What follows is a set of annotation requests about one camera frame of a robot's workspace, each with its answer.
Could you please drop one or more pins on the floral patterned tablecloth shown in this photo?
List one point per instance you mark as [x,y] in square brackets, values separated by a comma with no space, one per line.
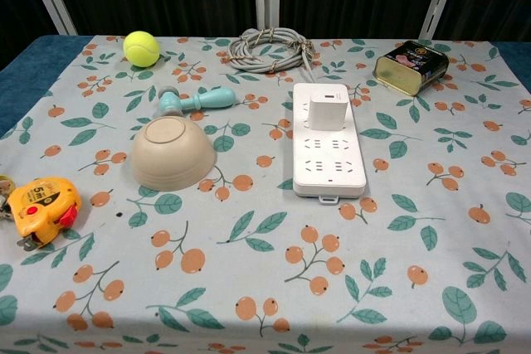
[265,267]

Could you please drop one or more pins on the black and gold tin can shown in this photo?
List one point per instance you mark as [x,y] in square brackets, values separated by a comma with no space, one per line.
[410,68]

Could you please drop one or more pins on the light blue toy hammer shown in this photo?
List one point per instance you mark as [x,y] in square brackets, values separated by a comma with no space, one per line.
[207,100]

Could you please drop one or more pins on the yellow tape measure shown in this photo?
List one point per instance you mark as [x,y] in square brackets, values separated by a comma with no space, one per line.
[39,209]

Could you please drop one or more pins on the blue table cover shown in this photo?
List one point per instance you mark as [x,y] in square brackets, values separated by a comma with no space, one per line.
[37,68]

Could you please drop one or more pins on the white power strip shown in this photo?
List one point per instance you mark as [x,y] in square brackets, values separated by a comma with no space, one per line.
[327,163]

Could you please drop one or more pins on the beige upturned bowl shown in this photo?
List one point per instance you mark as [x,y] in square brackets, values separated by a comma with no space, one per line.
[174,155]

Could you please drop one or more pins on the white plug adapter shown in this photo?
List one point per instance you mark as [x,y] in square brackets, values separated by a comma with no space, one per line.
[323,115]

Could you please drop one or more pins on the yellow tennis ball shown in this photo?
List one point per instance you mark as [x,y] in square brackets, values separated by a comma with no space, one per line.
[141,48]

